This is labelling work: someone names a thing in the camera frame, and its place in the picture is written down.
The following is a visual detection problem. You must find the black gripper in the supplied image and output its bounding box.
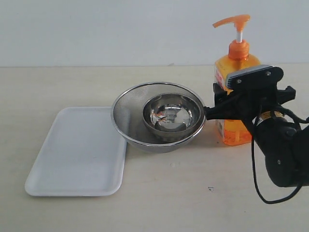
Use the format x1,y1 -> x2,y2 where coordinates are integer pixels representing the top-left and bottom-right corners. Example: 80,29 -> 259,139
204,83 -> 296,121

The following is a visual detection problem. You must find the orange dish soap pump bottle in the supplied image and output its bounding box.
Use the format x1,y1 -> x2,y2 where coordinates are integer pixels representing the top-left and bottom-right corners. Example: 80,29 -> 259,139
213,14 -> 261,146

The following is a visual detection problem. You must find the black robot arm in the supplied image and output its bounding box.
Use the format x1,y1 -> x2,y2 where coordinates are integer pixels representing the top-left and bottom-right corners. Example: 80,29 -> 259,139
205,84 -> 309,188

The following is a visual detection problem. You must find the small stainless steel bowl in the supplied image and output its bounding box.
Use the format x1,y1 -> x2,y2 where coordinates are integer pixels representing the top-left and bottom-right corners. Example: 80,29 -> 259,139
142,93 -> 202,141

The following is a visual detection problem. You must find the steel mesh colander bowl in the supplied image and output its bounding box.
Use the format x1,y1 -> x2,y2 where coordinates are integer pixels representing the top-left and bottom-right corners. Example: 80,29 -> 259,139
111,82 -> 206,153

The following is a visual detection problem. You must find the white rectangular plastic tray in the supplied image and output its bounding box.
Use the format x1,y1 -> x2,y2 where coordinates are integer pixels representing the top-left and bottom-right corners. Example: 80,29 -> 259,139
24,106 -> 126,197

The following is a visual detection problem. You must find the black cable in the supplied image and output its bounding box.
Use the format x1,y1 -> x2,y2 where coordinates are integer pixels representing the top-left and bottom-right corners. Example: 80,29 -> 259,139
250,106 -> 309,205

